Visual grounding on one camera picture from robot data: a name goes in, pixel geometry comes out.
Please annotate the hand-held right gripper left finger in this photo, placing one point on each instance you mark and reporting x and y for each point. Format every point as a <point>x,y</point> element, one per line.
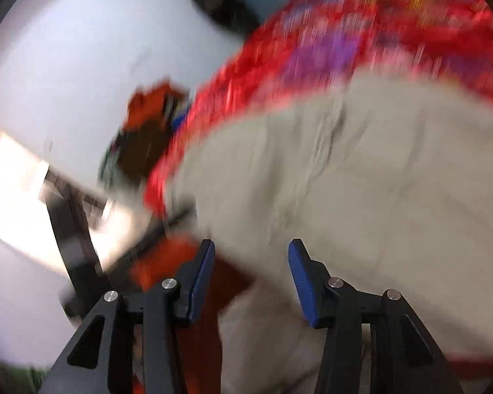
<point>201,279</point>

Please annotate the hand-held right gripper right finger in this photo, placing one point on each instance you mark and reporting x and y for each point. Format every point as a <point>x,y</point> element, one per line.
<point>304,283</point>

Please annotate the beige pants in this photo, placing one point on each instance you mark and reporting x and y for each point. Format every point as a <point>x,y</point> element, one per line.
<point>353,172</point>

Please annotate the orange fleece garment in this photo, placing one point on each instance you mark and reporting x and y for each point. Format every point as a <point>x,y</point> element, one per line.
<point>201,357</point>

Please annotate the black stand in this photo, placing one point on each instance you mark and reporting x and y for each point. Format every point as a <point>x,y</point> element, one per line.
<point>78,254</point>

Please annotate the dark brown cloth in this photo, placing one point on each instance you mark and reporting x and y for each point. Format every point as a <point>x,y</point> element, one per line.
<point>139,152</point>

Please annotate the blue cloth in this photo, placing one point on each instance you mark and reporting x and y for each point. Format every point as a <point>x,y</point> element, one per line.
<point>180,118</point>

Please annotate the orange cloth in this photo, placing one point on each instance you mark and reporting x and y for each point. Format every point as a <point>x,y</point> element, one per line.
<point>148,106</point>

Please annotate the red floral satin blanket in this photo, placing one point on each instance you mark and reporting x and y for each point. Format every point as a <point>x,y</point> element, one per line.
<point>332,28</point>

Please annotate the black hanging coat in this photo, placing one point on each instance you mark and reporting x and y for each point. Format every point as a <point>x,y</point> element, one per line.
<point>222,4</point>

